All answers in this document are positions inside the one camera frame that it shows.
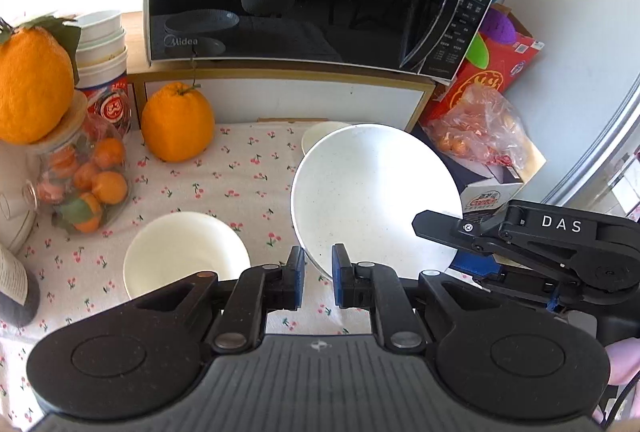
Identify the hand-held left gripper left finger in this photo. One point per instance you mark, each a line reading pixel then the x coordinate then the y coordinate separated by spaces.
pixel 296 282

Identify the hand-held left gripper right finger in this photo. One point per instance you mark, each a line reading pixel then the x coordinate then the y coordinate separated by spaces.
pixel 341 282

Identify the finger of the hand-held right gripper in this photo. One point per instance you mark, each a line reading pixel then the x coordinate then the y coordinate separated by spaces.
pixel 525 224
pixel 477 268

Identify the white speckled bowl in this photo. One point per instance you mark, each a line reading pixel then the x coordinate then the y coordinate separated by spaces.
pixel 375 192

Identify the large cream bowl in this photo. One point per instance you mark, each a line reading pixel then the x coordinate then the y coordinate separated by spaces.
pixel 185 252

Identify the small cream bowl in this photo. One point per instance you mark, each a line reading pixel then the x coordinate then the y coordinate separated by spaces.
pixel 322 137

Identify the person's right forearm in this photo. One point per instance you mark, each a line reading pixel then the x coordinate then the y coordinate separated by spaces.
pixel 626 362

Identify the dark and white carton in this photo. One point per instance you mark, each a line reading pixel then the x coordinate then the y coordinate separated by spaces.
pixel 492 197

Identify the grey refrigerator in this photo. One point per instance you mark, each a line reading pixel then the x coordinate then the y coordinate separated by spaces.
pixel 600 152

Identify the plastic bag of small oranges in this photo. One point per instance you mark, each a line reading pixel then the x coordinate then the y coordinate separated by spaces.
pixel 475 127

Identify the cherry print tablecloth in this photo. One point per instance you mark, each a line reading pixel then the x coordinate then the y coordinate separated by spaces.
pixel 240 177

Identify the red gift box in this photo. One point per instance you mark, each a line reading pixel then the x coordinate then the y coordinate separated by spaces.
pixel 505 72

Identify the large orange with stem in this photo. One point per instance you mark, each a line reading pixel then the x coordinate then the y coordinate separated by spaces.
pixel 177 122

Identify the glass jar of small oranges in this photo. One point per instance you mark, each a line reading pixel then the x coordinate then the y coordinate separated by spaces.
pixel 85 182

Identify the clear jar with dark contents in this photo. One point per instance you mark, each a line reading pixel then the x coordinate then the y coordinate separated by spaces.
pixel 17 287

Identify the white air fryer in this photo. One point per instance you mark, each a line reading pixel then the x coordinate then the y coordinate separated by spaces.
pixel 15 217

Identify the stack of paper cups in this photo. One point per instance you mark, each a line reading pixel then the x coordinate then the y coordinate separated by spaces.
pixel 102 57

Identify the large orange with leaves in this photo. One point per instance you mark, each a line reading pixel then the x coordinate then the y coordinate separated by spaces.
pixel 32 82

